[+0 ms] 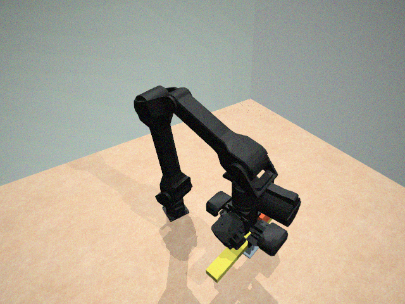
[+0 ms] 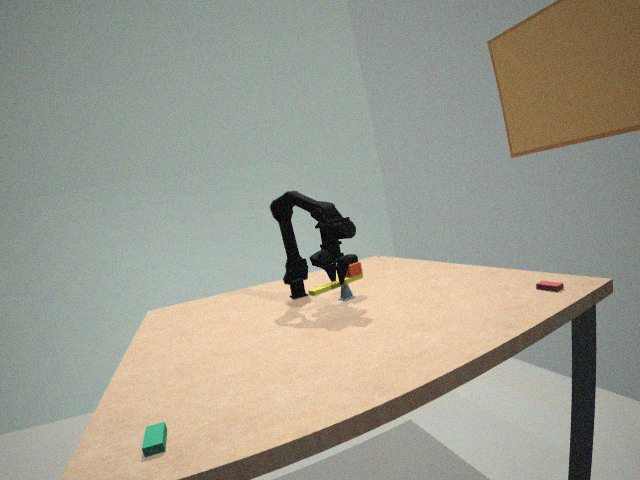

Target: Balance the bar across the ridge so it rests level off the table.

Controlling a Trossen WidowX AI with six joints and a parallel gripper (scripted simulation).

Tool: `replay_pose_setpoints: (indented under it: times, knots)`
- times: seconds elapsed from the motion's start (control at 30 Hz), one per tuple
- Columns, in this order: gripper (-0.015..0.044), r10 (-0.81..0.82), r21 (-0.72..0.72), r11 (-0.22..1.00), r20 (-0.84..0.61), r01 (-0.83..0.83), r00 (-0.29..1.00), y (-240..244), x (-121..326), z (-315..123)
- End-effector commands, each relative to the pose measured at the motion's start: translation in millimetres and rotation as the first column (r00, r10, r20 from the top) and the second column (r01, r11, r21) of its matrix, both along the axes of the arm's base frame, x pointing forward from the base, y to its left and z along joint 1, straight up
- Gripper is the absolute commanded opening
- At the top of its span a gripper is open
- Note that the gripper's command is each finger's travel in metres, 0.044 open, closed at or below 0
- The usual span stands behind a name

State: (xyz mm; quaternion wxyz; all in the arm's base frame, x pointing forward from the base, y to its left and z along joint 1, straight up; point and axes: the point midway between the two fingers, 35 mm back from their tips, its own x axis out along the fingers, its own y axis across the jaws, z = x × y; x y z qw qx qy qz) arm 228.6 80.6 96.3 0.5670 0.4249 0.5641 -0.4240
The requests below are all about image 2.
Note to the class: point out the yellow bar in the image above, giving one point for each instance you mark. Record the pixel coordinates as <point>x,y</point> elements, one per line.
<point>353,274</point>

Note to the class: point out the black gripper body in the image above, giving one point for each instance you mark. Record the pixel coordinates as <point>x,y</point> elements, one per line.
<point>339,258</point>

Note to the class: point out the small red block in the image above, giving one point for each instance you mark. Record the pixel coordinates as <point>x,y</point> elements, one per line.
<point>549,286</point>

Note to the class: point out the green rectangular block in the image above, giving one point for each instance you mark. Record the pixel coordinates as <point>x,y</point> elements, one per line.
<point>154,439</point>

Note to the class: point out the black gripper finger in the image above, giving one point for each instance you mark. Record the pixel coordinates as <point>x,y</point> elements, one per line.
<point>341,271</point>
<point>331,272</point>

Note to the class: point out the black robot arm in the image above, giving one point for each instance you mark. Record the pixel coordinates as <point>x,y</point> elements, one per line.
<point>331,224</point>

